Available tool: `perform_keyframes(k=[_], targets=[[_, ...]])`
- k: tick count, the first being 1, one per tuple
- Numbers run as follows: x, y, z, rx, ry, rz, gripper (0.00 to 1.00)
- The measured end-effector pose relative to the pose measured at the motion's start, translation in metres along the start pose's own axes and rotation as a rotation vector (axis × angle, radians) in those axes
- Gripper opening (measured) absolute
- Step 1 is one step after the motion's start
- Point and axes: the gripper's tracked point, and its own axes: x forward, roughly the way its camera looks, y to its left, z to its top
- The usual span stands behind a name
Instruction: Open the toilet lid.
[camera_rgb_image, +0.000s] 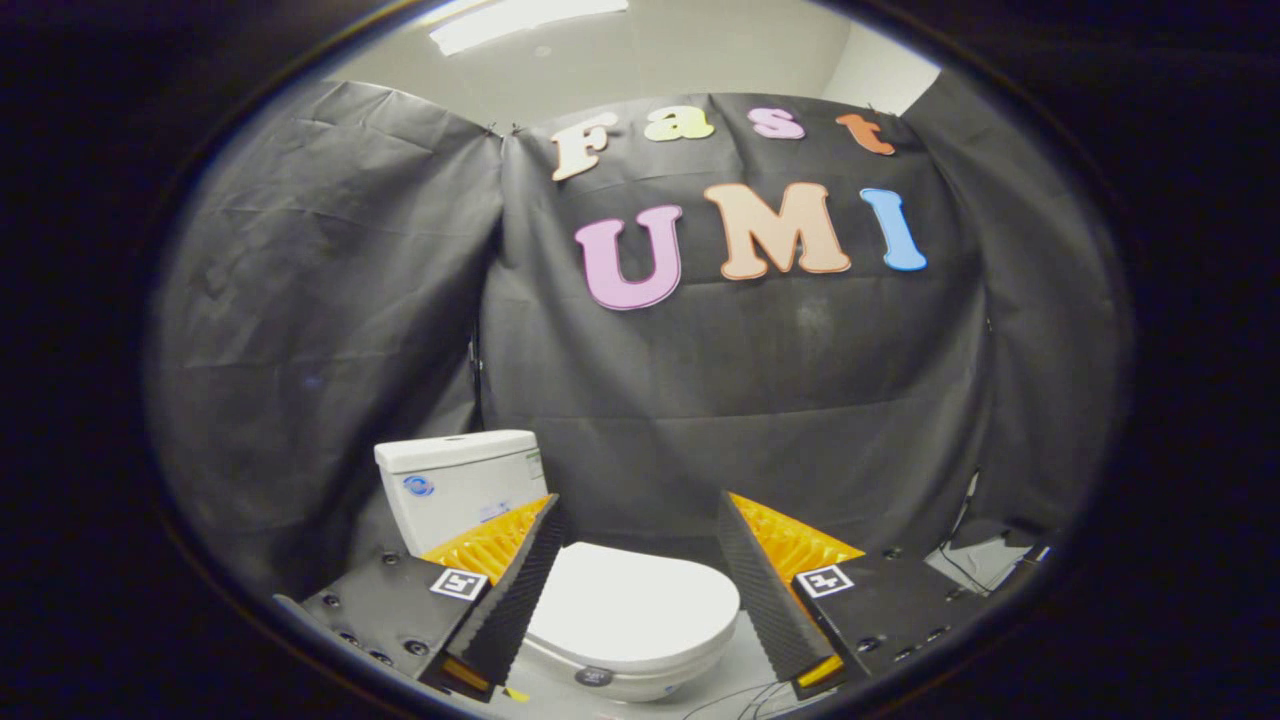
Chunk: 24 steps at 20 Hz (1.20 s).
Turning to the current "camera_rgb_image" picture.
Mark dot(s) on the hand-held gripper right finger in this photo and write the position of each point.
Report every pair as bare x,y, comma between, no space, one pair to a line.
760,590

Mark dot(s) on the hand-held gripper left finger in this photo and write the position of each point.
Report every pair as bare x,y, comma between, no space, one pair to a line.
515,590

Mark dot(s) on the white toilet lid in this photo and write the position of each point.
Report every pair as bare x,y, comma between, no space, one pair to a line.
630,600

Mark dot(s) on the white toilet seat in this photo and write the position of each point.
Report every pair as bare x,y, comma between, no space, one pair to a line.
668,673

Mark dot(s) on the white ceramic toilet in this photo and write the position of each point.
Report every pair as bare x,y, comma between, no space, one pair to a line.
450,480

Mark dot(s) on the black backdrop cloth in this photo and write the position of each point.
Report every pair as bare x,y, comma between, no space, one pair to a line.
760,380

